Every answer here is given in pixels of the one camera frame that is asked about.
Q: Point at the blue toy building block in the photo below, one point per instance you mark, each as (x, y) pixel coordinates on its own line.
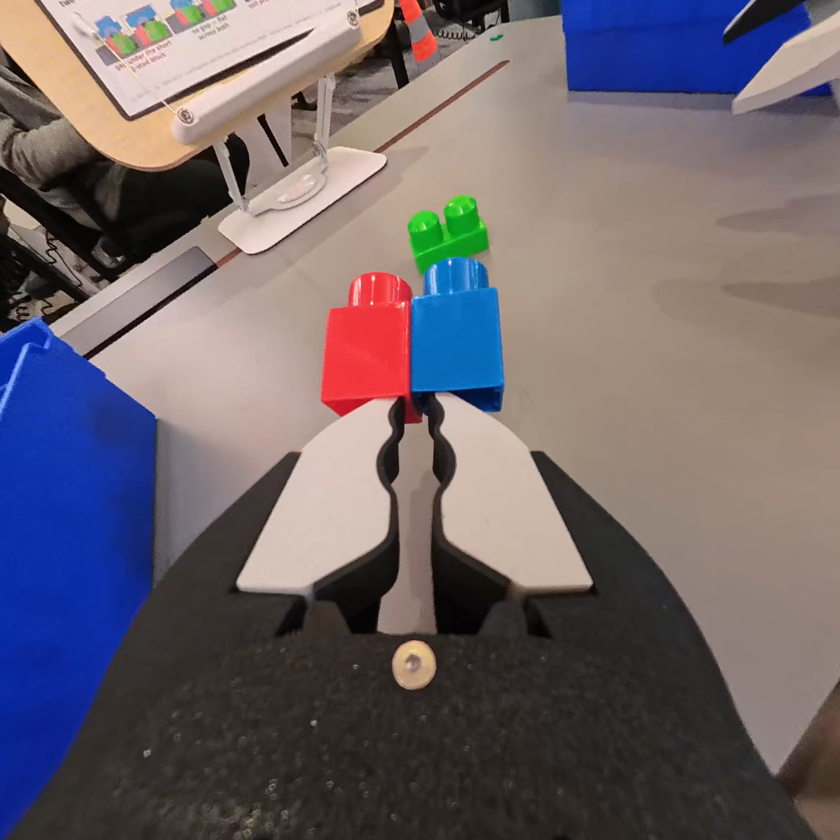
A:
(460, 335)

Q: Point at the orange traffic cone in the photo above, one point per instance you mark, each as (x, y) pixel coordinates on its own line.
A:
(418, 29)

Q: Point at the white book stand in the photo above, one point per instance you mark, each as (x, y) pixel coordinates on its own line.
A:
(302, 197)

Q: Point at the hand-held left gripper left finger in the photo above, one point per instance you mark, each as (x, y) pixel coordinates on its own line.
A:
(309, 525)

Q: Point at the wooden display board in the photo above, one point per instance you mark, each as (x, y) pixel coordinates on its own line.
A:
(79, 118)

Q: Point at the green two-stud toy block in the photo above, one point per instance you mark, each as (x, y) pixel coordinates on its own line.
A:
(449, 236)

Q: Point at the printed instruction sheet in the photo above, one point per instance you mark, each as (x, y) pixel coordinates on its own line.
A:
(171, 53)

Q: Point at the blue plastic bin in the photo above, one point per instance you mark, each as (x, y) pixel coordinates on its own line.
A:
(66, 565)
(656, 53)

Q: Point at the red toy building block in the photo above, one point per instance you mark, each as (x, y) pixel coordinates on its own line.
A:
(368, 348)

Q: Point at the black flat panel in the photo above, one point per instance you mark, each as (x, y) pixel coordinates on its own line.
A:
(145, 295)

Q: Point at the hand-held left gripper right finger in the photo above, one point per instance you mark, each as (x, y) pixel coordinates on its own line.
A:
(519, 525)

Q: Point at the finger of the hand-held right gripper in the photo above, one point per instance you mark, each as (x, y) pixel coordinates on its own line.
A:
(768, 16)
(801, 72)

